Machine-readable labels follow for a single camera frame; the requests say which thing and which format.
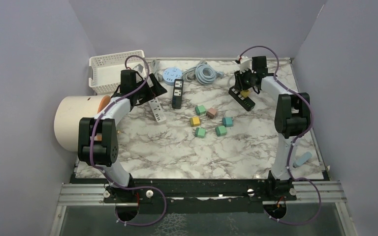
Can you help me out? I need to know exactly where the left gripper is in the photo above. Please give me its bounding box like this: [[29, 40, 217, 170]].
[[133, 73, 167, 104]]

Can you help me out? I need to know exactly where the white power strip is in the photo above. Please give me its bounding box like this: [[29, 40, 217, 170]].
[[148, 98, 166, 124]]

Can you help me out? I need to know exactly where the blue round power socket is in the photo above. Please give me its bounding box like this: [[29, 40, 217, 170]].
[[162, 67, 182, 86]]

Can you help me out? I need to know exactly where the black power strip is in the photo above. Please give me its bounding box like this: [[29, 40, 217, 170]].
[[172, 79, 184, 109], [228, 86, 255, 111]]

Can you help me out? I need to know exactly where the teal plug adapter round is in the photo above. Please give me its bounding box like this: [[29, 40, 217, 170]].
[[222, 117, 233, 127]]

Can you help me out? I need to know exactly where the pink plug adapter round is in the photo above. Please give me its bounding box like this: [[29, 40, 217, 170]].
[[206, 108, 218, 119]]

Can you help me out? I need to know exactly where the yellow plug adapter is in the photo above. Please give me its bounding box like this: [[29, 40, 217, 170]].
[[189, 117, 201, 127], [240, 90, 251, 99]]

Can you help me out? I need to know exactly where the green plug adapter white strip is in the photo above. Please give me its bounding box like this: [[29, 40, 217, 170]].
[[194, 127, 206, 138]]

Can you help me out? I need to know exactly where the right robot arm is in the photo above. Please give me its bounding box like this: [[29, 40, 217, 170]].
[[228, 56, 311, 200]]

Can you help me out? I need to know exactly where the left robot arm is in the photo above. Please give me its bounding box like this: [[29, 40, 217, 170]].
[[77, 69, 167, 202]]

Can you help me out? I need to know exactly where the white plastic basket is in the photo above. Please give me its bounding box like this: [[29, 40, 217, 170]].
[[88, 50, 146, 94]]

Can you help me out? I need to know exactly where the cream cylinder container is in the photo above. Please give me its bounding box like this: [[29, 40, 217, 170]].
[[54, 95, 110, 152]]

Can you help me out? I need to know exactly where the light blue small device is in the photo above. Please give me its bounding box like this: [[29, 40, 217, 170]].
[[292, 151, 312, 168]]

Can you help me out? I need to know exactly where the grey cable left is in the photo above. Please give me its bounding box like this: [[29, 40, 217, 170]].
[[150, 59, 163, 82]]

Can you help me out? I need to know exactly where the coiled blue cable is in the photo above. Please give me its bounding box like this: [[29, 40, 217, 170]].
[[193, 63, 225, 86]]

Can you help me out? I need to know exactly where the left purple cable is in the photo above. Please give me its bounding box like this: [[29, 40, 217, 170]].
[[89, 55, 167, 228]]

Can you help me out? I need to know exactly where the purple cable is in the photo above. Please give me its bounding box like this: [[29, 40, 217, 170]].
[[236, 45, 322, 226], [89, 55, 167, 228]]

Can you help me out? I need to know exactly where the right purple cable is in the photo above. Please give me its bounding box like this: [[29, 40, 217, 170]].
[[236, 45, 322, 226]]

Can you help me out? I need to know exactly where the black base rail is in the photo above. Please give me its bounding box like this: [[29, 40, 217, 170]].
[[70, 177, 296, 219]]

